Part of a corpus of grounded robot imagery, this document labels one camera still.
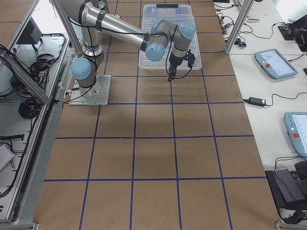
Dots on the blue teach pendant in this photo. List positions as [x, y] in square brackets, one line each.
[275, 64]
[296, 124]

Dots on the clear plastic storage box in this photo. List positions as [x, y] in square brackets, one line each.
[151, 10]

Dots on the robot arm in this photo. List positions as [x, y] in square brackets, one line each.
[163, 33]

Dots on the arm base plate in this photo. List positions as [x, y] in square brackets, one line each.
[98, 95]

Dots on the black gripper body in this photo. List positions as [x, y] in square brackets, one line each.
[173, 61]

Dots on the black box handle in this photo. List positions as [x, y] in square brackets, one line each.
[171, 6]

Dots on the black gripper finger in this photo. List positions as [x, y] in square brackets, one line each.
[173, 73]
[170, 75]

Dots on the black power adapter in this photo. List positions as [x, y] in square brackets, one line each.
[257, 101]

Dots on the aluminium frame post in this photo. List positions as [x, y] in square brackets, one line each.
[247, 5]

